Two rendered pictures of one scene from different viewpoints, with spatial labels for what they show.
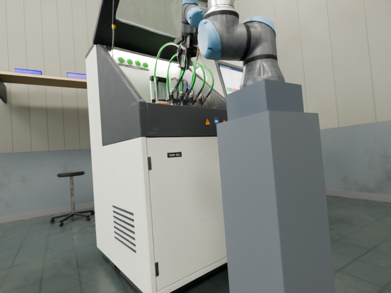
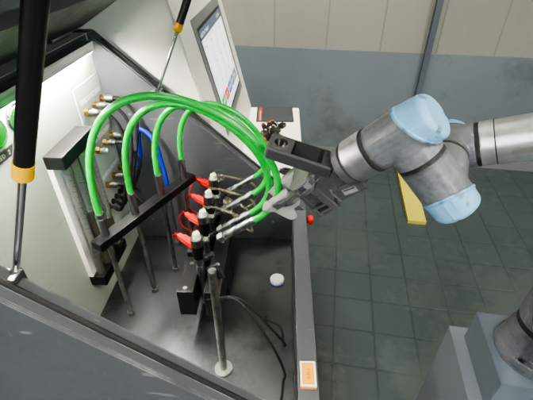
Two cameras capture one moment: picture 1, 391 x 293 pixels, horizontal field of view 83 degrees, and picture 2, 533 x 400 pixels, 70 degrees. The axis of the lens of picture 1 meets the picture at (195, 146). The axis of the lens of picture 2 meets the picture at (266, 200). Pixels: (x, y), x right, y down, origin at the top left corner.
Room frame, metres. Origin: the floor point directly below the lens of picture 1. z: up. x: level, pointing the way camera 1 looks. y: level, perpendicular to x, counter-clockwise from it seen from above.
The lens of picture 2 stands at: (0.88, 0.50, 1.65)
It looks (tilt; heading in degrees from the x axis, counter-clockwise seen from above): 36 degrees down; 311
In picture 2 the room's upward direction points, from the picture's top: straight up
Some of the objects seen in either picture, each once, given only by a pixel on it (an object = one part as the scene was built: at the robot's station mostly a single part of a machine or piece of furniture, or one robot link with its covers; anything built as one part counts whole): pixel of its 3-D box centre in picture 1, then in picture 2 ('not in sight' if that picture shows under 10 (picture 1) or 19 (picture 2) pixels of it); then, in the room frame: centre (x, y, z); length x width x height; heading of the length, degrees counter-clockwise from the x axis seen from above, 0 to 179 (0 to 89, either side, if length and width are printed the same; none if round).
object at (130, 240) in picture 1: (176, 202); not in sight; (1.43, 0.15, 0.39); 0.70 x 0.58 x 0.79; 129
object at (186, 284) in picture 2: not in sight; (212, 262); (1.48, 0.04, 0.91); 0.34 x 0.10 x 0.15; 129
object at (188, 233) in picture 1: (205, 200); not in sight; (1.21, -0.03, 0.44); 0.65 x 0.02 x 0.68; 129
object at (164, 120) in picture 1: (197, 122); (301, 309); (1.22, -0.02, 0.87); 0.62 x 0.04 x 0.16; 129
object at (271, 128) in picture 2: not in sight; (272, 131); (1.75, -0.54, 1.01); 0.23 x 0.11 x 0.06; 129
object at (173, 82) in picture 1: (177, 91); (107, 141); (1.76, 0.11, 1.20); 0.13 x 0.03 x 0.31; 129
